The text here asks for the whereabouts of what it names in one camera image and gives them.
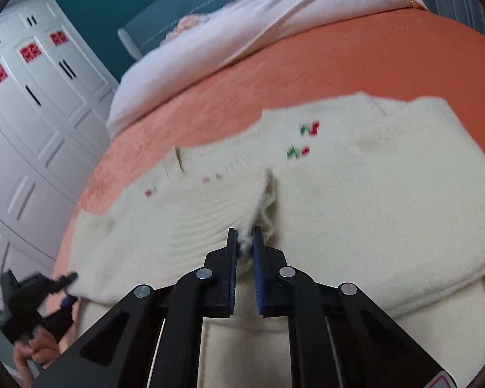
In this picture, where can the pink white duvet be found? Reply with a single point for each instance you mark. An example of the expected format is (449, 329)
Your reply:
(221, 38)

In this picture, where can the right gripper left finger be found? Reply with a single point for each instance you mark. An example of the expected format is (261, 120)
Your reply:
(219, 300)

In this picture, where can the person left hand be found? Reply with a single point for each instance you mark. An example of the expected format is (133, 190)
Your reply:
(42, 349)

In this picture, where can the orange plush bed blanket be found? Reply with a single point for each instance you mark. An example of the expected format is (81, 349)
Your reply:
(399, 55)

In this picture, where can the cream knit sweater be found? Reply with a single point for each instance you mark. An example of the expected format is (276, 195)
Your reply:
(386, 194)

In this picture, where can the white wardrobe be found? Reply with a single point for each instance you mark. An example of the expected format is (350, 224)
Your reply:
(55, 96)

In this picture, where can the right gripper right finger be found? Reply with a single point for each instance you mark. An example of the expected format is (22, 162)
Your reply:
(272, 299)

